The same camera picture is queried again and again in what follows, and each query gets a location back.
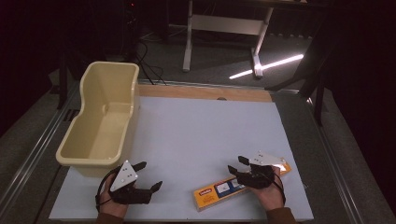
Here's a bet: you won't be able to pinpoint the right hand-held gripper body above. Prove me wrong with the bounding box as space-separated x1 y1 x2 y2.
235 150 287 189

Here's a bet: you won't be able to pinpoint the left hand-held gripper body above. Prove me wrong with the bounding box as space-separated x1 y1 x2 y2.
108 160 153 205

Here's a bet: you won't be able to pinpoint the long orange box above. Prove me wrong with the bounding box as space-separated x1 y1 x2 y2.
192 157 293 213

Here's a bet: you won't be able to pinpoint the cream plastic bin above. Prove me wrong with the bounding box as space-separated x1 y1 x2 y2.
55 61 141 178

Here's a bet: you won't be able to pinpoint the person's right hand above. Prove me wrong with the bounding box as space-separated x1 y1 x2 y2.
247 165 287 213

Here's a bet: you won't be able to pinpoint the person's left hand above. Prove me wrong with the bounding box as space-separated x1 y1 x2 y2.
98 174 130 218

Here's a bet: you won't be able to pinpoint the white table mat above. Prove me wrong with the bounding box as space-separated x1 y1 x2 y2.
49 95 315 222

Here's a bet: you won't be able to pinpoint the black metal stand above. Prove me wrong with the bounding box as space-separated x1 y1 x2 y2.
265 0 332 127

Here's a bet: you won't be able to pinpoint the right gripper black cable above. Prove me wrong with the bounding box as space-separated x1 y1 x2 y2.
263 171 287 206

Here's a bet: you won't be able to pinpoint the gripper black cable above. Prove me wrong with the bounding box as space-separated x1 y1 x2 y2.
94 167 121 213
263 171 287 206

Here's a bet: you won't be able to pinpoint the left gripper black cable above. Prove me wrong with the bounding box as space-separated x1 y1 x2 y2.
94 167 121 213

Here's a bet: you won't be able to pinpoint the metal floor rail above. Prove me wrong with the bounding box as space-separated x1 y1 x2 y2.
305 96 367 224
0 81 80 216

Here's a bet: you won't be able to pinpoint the black floor cables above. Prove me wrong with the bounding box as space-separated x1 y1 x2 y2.
133 39 168 86

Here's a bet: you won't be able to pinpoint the white metal table frame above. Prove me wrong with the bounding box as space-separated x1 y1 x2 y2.
182 0 276 79

